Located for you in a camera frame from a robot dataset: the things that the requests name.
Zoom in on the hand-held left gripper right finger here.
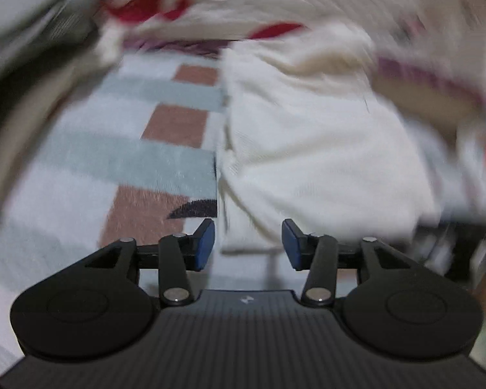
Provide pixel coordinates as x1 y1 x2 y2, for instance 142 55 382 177
281 218 411 307

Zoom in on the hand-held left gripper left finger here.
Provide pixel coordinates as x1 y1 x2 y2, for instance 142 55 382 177
85 218 216 307

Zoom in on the cream knit garment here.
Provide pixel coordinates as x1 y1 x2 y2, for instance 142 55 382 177
216 24 438 256

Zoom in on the checked bed sheet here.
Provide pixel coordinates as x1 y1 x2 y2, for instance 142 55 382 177
0 53 486 373

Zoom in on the grey cloth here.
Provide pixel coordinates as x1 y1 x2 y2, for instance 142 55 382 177
0 0 106 90

